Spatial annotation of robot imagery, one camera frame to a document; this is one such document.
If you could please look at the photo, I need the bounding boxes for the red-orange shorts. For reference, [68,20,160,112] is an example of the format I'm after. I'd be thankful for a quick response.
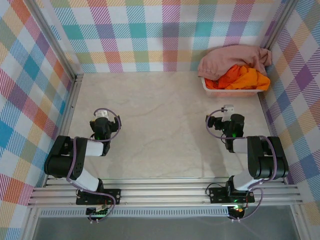
[204,64,248,90]

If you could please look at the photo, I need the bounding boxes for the light orange shorts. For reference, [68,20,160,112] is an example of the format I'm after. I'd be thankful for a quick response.
[224,66,272,91]

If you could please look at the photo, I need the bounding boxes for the pink shorts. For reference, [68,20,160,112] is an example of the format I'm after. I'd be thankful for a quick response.
[197,44,273,81]

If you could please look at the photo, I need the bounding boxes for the white plastic mesh basket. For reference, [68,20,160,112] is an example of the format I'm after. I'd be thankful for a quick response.
[201,76,266,99]

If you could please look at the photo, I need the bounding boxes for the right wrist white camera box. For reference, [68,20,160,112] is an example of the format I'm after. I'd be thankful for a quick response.
[223,104,236,123]

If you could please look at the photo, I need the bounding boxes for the aluminium side rail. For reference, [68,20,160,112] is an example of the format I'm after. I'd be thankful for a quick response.
[258,94,288,183]
[57,74,85,181]

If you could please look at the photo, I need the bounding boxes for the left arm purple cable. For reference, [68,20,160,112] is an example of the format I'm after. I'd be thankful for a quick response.
[66,107,123,223]

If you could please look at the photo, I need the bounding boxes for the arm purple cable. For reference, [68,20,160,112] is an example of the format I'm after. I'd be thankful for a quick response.
[206,108,278,222]
[66,107,123,223]

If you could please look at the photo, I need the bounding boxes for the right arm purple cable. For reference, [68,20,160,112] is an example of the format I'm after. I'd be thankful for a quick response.
[206,108,278,222]

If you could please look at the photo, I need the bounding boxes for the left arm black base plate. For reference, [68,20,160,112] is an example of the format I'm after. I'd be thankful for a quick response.
[76,188,122,206]

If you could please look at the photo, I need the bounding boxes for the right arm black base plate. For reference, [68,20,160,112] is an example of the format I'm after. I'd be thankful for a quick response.
[208,186,255,204]

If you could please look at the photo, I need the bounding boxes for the aluminium mounting rail frame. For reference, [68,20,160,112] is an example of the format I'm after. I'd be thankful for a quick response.
[26,176,305,209]

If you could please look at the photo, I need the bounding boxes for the slotted grey cable duct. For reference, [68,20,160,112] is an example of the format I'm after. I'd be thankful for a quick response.
[39,208,230,218]

